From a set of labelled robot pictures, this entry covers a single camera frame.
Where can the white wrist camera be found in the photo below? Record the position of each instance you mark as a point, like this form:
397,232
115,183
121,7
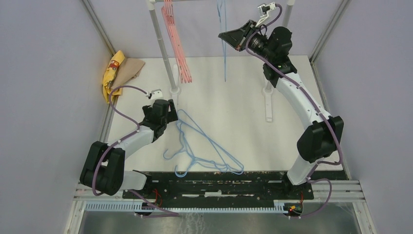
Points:
265,10
155,94

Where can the left grey rack pole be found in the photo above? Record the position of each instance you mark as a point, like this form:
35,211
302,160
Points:
172,71

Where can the yellow printed cloth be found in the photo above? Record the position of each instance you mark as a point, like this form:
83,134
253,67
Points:
110,74

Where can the white slotted cable duct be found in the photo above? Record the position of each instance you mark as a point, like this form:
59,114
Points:
141,207

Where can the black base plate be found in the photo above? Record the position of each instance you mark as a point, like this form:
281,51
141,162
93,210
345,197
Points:
251,189

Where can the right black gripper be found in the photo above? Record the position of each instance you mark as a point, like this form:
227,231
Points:
236,38

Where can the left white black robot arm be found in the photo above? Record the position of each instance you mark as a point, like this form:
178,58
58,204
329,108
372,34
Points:
104,168

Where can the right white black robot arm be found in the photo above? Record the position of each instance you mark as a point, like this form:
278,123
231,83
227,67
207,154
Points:
322,131

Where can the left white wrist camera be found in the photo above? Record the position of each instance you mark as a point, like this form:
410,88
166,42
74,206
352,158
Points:
155,94

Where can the beige cloth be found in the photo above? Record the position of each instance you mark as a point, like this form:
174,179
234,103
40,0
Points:
130,68

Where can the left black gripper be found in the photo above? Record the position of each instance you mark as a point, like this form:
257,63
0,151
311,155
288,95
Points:
172,115

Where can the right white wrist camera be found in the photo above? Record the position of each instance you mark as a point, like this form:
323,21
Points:
265,10

